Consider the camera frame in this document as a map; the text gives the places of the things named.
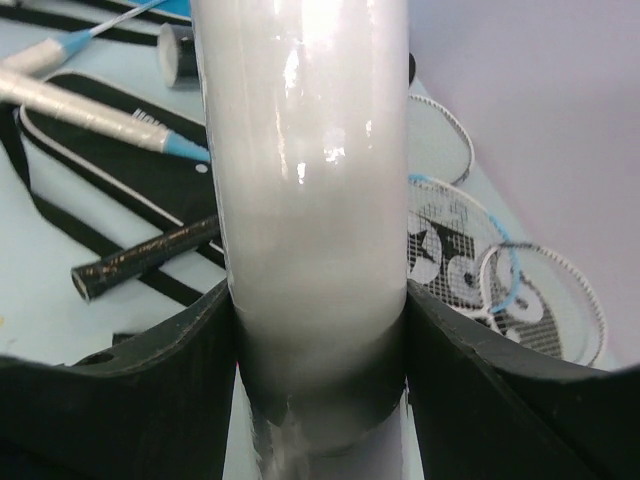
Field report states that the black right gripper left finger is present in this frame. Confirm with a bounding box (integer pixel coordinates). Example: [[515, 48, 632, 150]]
[[1, 283, 236, 479]]

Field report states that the blue racket on black bag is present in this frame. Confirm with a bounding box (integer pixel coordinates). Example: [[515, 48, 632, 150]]
[[1, 68, 521, 313]]

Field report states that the black racket bag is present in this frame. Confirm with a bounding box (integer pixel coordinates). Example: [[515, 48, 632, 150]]
[[0, 0, 571, 361]]

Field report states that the white racket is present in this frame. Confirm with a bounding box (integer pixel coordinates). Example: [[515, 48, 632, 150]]
[[71, 217, 607, 366], [407, 93, 476, 186]]

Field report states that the black shuttlecock tube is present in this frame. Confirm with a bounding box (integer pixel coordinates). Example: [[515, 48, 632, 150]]
[[156, 23, 199, 90]]

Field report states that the white racket right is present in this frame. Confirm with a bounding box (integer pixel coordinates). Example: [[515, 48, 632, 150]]
[[71, 217, 607, 366]]

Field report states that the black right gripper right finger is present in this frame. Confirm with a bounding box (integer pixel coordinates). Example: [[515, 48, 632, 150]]
[[404, 282, 639, 479]]

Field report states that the white shuttlecock tube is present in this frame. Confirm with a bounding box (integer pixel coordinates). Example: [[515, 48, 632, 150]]
[[191, 1, 409, 479]]

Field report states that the white racket left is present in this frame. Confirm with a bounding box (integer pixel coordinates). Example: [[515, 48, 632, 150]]
[[407, 93, 476, 186]]

